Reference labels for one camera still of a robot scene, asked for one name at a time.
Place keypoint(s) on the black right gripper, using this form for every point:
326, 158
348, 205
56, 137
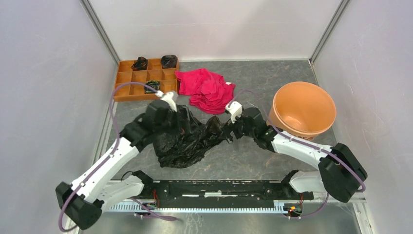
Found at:
228, 128

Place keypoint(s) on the black plastic trash bag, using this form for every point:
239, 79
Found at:
188, 146

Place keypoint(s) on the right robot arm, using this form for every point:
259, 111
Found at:
339, 173

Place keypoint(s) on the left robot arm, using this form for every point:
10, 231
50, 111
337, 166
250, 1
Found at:
87, 197

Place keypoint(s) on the orange plastic trash bin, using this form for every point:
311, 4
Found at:
302, 109

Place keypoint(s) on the red crumpled cloth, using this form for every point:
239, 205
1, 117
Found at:
208, 91

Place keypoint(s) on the wooden compartment tray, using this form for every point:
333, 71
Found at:
164, 79

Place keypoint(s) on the blue green rolled item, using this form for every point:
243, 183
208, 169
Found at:
152, 87

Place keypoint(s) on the dark rolled item back right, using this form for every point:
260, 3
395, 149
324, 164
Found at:
169, 61

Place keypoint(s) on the black rolled item back left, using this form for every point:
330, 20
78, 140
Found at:
140, 64

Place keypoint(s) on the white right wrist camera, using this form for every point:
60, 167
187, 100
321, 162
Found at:
235, 110

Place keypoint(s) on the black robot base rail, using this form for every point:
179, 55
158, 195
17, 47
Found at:
217, 193

